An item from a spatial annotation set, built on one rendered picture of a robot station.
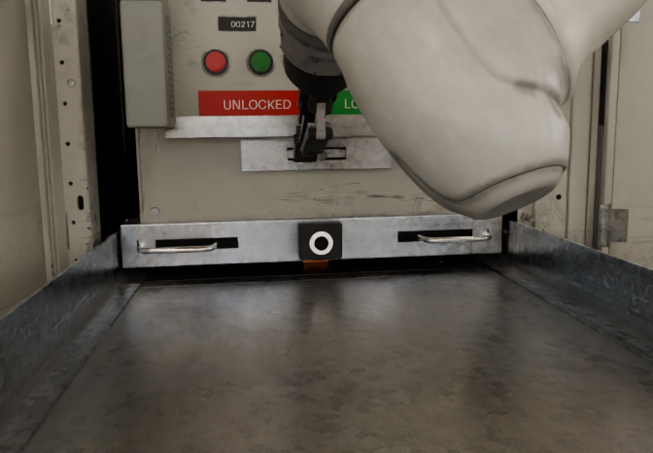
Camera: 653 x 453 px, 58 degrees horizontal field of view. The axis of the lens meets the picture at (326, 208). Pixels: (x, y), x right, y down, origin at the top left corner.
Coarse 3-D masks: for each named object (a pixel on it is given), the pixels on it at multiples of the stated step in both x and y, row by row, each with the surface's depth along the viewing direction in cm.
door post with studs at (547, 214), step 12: (564, 108) 81; (564, 180) 82; (552, 192) 82; (564, 192) 83; (540, 204) 82; (552, 204) 83; (564, 204) 83; (528, 216) 81; (540, 216) 83; (552, 216) 83; (564, 216) 83; (540, 228) 83; (552, 228) 83; (564, 228) 83
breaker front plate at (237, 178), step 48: (192, 0) 77; (240, 0) 78; (192, 48) 78; (240, 48) 79; (192, 96) 79; (144, 144) 79; (192, 144) 80; (240, 144) 80; (288, 144) 81; (336, 144) 82; (144, 192) 80; (192, 192) 80; (240, 192) 81; (288, 192) 82; (336, 192) 83; (384, 192) 84
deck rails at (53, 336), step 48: (528, 240) 79; (48, 288) 52; (96, 288) 68; (528, 288) 72; (576, 288) 67; (624, 288) 59; (0, 336) 42; (48, 336) 52; (96, 336) 57; (624, 336) 55; (0, 384) 42; (48, 384) 47; (0, 432) 39
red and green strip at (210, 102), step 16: (208, 96) 79; (224, 96) 79; (240, 96) 79; (256, 96) 80; (272, 96) 80; (288, 96) 80; (208, 112) 79; (224, 112) 79; (240, 112) 80; (256, 112) 80; (272, 112) 80; (288, 112) 81; (336, 112) 81; (352, 112) 82
